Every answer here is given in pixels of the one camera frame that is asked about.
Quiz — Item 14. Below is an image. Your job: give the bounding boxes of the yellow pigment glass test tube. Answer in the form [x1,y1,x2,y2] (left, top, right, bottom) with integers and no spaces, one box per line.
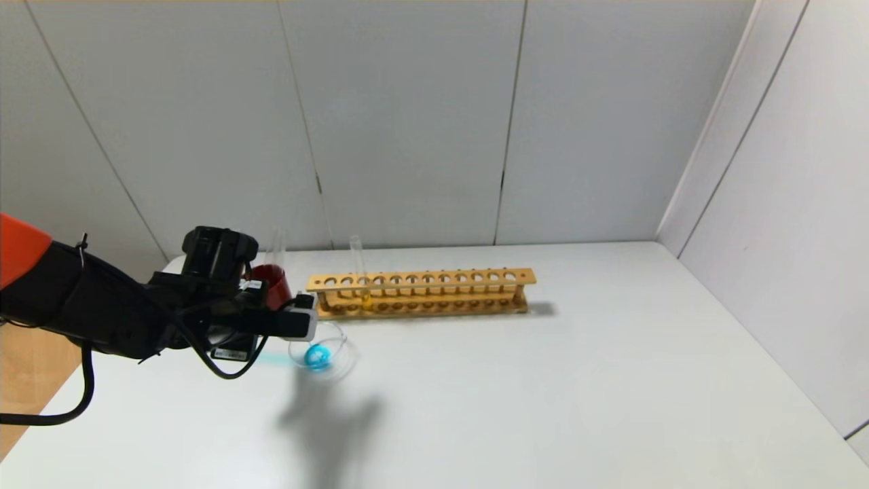
[350,236,374,311]

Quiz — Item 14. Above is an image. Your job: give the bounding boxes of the wooden test tube rack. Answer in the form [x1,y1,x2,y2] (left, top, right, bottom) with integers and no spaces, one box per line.
[306,268,537,321]

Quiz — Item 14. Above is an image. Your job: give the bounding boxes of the clear glass dish with spout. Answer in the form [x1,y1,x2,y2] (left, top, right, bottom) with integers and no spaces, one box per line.
[289,321,358,382]

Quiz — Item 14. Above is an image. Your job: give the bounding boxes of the dark red cup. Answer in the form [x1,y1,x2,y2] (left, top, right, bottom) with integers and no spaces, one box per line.
[248,264,295,312]

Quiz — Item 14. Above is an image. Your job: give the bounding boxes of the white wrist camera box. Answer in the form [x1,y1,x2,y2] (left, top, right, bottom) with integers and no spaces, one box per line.
[272,292,320,342]

